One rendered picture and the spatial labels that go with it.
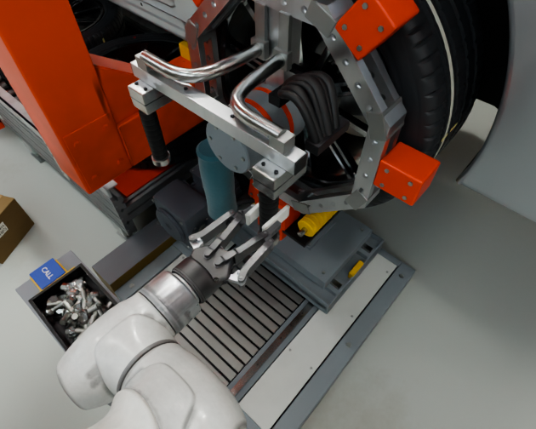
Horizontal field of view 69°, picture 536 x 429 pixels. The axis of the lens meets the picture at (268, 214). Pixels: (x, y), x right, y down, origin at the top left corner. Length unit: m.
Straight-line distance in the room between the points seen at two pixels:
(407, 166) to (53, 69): 0.80
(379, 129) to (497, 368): 1.13
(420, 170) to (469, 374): 0.98
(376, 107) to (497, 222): 1.39
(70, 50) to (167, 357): 0.76
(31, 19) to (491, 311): 1.69
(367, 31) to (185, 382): 0.56
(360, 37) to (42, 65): 0.70
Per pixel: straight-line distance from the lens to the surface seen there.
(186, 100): 0.75
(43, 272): 1.22
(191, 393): 0.50
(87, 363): 0.60
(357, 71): 0.71
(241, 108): 0.65
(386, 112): 0.72
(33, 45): 1.03
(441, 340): 1.62
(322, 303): 1.39
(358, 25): 0.68
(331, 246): 1.43
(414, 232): 1.83
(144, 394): 0.50
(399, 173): 0.77
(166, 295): 0.61
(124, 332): 0.59
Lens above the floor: 1.41
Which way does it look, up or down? 52 degrees down
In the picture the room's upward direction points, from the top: straight up
